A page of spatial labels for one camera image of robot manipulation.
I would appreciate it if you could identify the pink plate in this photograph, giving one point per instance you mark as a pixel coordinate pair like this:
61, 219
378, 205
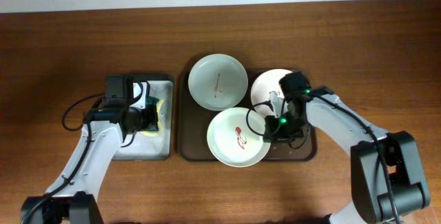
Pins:
266, 88

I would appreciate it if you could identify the black small tray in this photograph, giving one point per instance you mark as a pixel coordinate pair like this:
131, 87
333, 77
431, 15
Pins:
165, 120

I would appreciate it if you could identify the brown large tray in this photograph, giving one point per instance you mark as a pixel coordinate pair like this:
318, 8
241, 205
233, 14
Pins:
193, 121

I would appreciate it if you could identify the green yellow sponge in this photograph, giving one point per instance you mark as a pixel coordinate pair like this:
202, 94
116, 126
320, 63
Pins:
151, 125

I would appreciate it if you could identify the cream white plate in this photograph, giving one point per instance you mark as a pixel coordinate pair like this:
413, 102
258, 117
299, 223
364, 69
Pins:
234, 137

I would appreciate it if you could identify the white cloth in tray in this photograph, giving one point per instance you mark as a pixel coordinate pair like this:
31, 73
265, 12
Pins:
155, 144

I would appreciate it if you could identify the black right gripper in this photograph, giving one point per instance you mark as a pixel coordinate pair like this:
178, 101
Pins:
275, 131

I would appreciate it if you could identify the grey-green plate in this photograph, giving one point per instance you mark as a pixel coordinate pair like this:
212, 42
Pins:
218, 82

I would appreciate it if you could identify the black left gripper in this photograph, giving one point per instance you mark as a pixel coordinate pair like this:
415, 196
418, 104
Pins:
151, 117

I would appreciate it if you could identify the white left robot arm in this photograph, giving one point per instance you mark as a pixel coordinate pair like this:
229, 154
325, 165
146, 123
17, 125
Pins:
73, 195

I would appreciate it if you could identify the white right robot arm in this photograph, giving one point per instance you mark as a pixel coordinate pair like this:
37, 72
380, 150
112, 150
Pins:
387, 176

